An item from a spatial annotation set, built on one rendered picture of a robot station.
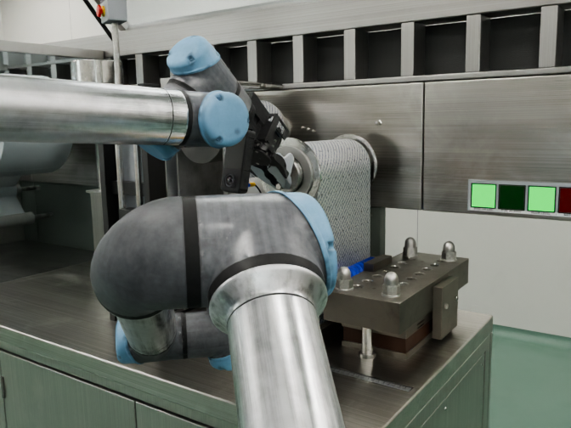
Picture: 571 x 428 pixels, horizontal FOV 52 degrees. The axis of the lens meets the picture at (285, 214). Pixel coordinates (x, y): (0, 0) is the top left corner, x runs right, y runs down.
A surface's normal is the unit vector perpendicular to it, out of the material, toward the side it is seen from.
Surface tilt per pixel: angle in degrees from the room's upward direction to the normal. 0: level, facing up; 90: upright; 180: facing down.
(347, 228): 90
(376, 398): 0
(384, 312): 90
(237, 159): 79
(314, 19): 90
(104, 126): 117
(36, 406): 90
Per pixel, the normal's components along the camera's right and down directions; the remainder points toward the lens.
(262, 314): -0.26, -0.66
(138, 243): -0.40, -0.18
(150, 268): -0.22, 0.15
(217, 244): 0.14, -0.13
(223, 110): 0.61, 0.11
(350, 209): 0.83, 0.07
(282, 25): -0.57, 0.14
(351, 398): -0.02, -0.99
